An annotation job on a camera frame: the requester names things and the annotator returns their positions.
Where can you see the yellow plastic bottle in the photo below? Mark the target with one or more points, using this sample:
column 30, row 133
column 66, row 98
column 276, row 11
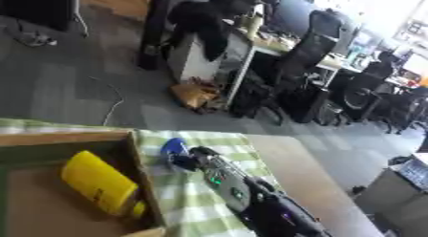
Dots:
column 100, row 183

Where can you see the black backpack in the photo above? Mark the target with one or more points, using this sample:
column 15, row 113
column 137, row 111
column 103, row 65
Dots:
column 248, row 94

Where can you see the black office chair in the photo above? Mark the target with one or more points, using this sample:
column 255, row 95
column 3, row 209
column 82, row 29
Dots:
column 303, row 59

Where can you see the blue round object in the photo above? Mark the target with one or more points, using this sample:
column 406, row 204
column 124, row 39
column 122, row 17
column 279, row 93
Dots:
column 174, row 147

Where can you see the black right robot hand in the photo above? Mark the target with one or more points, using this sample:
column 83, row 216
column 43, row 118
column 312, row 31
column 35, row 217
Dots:
column 185, row 160

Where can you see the black jacket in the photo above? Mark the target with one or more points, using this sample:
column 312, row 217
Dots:
column 200, row 27

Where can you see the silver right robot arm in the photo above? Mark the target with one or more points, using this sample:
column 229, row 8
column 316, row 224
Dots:
column 262, row 199

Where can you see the brown paper bag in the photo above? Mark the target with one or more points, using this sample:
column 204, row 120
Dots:
column 194, row 95

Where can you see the white desk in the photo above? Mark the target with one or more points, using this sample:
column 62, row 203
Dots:
column 245, row 56

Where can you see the dark office chair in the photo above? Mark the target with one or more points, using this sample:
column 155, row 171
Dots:
column 368, row 88

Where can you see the grey side cabinet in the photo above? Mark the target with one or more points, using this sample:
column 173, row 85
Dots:
column 398, row 196

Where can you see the tan cardboard box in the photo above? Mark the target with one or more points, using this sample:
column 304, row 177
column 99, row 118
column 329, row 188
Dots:
column 67, row 183

